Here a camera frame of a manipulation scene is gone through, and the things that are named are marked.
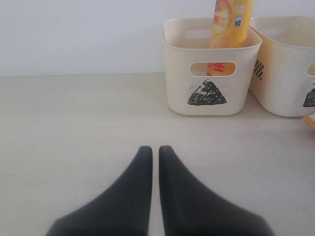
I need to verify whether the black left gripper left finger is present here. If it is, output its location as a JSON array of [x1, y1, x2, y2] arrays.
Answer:
[[47, 146, 153, 236]]

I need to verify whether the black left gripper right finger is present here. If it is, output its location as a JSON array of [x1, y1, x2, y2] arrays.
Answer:
[[158, 146, 274, 236]]

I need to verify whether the orange black noodle packet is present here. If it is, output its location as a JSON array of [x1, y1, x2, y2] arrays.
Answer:
[[302, 114, 315, 130]]

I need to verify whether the yellow chips can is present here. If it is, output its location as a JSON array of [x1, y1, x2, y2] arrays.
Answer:
[[206, 0, 254, 77]]

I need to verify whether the cream bin with triangle mark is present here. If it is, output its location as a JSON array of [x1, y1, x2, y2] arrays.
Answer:
[[163, 18, 262, 116]]

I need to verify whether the cream bin with square mark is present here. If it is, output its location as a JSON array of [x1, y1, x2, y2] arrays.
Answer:
[[250, 16, 315, 118]]

